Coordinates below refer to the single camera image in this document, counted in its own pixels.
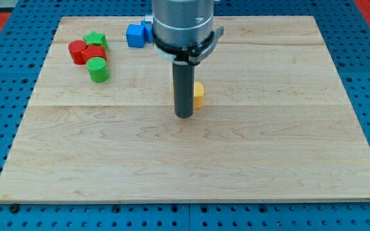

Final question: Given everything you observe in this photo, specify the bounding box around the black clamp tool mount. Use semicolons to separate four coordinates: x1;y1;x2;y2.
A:
153;26;224;66

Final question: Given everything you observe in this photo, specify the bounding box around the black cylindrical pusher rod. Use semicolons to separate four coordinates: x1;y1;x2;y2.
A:
172;64;195;118

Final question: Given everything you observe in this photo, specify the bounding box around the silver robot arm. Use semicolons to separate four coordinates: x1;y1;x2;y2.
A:
152;0;224;119

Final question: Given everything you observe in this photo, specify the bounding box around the blue block behind arm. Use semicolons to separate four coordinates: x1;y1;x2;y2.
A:
141;21;154;43

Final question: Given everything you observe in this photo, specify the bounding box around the yellow block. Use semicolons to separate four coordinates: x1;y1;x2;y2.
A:
193;82;205;108

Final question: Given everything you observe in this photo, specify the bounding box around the blue cube block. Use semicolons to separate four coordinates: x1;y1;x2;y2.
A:
125;24;145;48

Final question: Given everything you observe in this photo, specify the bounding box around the green cylinder block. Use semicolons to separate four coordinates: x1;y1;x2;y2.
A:
86;57;109;83

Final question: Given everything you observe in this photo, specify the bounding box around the red hexagon block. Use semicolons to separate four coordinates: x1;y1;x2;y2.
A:
81;44;107;64

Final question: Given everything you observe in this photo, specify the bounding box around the green star block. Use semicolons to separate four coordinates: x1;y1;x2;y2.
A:
83;31;109;50

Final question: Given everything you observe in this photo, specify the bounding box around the wooden board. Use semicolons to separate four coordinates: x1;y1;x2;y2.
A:
0;16;370;204

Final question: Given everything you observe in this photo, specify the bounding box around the red cylinder block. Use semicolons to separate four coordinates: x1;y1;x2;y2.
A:
68;40;87;65

